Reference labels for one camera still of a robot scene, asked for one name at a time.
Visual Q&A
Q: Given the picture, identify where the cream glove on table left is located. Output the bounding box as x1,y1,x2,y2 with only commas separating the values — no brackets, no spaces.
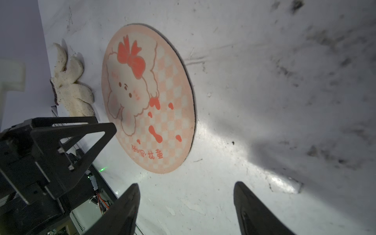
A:
50,43,95,117

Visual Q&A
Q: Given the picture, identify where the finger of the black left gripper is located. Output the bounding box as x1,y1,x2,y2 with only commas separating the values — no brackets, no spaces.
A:
30,117,99,151
30,122,117,199

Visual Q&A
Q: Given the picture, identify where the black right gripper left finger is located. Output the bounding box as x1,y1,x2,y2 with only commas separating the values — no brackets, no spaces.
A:
85,183,141,235

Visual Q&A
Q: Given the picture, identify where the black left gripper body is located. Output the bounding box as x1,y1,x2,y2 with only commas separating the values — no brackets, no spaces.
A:
1,119,84,235

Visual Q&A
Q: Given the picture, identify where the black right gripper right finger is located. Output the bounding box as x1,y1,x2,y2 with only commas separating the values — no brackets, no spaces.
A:
234,181,294,235

